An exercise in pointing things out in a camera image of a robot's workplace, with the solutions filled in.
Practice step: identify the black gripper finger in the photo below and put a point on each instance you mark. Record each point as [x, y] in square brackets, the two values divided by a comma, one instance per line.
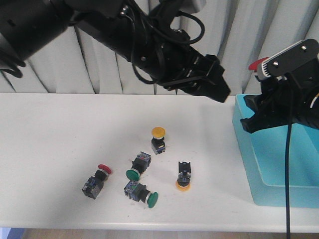
[214, 88]
[254, 102]
[265, 120]
[205, 69]

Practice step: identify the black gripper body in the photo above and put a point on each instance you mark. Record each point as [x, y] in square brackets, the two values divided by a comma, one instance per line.
[170, 65]
[297, 94]

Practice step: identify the red push button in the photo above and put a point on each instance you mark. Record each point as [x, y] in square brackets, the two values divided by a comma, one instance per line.
[94, 184]
[255, 66]

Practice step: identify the yellow push button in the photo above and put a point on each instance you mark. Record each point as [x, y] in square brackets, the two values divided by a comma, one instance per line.
[184, 176]
[158, 144]

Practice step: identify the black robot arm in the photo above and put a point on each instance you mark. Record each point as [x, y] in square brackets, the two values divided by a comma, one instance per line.
[282, 102]
[26, 26]

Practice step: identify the light blue plastic box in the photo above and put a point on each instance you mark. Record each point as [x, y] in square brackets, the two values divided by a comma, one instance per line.
[263, 155]

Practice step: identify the grey pleated curtain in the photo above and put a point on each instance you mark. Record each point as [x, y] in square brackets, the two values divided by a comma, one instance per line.
[238, 32]

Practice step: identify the yellow push button upside down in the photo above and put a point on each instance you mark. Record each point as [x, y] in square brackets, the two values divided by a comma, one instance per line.
[184, 176]

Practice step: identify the green push button upper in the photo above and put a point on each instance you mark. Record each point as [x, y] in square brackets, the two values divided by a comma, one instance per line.
[139, 166]

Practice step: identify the green push button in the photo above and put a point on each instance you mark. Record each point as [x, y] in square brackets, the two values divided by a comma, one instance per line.
[139, 192]
[139, 166]

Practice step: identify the green push button lower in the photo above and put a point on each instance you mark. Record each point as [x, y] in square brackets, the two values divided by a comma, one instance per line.
[139, 192]

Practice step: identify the red push button lying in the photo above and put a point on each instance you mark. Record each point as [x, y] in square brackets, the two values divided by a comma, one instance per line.
[94, 184]

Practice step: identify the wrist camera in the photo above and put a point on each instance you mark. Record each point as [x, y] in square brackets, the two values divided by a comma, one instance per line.
[288, 59]

